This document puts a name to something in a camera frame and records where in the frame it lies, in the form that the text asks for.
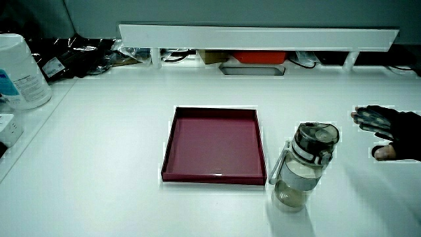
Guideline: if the person's right hand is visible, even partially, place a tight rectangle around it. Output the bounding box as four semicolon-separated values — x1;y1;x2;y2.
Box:
350;105;421;162

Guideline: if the clear bottle with grey lid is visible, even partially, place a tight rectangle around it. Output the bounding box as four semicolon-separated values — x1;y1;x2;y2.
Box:
268;121;340;213

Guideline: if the orange box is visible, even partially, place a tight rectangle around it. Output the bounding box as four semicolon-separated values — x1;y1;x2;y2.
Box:
232;51;288;65

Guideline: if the white desk shelf riser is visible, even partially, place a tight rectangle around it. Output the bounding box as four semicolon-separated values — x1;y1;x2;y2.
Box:
118;23;400;72

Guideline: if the maroon square tray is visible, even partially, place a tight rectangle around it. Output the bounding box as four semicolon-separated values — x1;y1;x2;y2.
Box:
161;106;268;186

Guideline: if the brown cardboard box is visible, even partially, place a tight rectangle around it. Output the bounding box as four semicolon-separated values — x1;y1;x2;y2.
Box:
198;49;231;65

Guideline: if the clear plastic bag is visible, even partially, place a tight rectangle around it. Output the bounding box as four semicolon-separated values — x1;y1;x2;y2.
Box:
111;45;152;66

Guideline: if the black plastic bag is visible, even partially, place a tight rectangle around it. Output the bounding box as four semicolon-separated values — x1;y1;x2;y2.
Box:
28;34;116;82

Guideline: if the white canister with blue label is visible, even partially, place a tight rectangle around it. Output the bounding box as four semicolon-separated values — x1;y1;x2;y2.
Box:
0;33;53;111

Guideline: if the black cable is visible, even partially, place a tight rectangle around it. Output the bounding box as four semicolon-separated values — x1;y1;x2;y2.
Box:
163;49;195;63
288;51;318;69

